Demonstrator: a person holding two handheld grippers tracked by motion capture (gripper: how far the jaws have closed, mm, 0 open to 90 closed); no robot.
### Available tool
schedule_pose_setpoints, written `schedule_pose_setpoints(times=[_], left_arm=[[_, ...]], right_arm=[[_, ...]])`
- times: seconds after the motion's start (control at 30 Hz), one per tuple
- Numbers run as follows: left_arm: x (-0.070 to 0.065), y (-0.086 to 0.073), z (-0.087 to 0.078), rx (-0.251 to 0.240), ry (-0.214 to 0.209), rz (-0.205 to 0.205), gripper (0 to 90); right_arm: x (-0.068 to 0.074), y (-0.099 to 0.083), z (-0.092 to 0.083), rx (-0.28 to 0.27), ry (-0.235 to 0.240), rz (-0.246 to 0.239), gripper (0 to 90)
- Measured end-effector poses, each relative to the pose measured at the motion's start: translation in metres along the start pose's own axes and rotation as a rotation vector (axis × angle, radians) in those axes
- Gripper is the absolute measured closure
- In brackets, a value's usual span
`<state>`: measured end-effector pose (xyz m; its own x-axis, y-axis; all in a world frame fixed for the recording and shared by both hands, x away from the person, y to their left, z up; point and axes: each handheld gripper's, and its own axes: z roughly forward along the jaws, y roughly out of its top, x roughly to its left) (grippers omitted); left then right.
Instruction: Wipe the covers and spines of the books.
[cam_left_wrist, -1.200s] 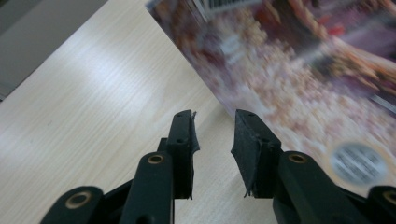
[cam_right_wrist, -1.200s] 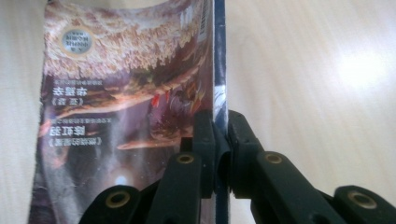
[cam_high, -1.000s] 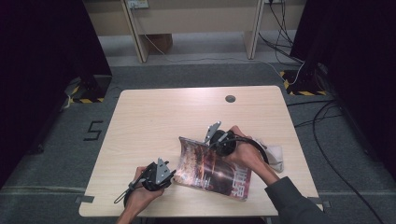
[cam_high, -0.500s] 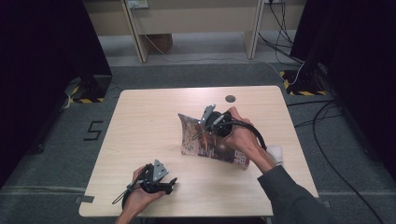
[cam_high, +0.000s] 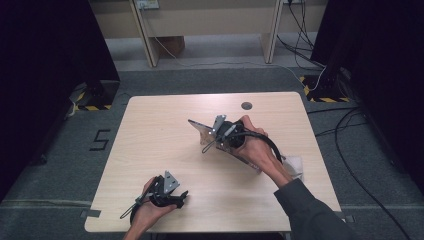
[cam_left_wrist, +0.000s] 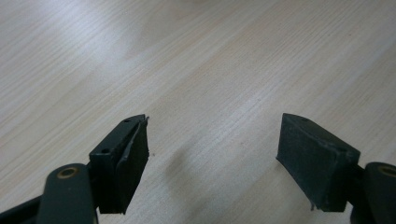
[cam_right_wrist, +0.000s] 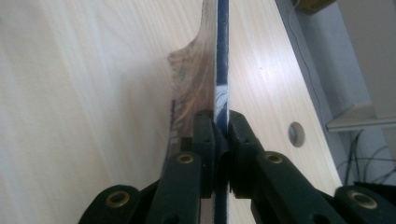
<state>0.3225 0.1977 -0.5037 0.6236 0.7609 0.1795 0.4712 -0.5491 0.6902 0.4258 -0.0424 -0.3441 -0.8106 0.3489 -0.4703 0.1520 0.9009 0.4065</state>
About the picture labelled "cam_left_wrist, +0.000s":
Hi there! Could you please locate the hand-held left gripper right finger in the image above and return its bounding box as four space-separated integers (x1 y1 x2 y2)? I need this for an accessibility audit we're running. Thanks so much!
276 112 361 214

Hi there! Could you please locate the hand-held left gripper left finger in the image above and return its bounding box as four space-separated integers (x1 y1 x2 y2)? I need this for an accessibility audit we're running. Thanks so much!
88 113 150 216

